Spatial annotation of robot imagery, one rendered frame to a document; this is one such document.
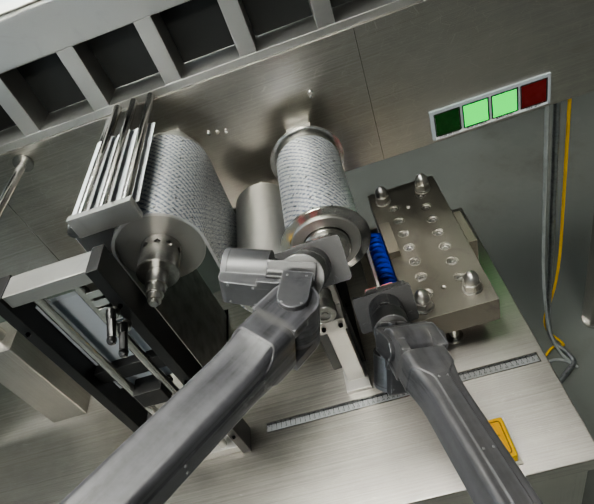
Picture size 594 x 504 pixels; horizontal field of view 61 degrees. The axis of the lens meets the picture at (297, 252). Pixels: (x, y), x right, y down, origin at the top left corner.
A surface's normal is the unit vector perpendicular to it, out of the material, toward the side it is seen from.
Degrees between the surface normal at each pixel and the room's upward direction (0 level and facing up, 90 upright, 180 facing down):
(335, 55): 90
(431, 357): 22
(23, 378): 90
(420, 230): 0
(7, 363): 90
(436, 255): 0
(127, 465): 14
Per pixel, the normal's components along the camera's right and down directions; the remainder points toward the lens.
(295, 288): -0.04, -0.76
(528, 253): -0.30, -0.69
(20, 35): 0.11, 0.67
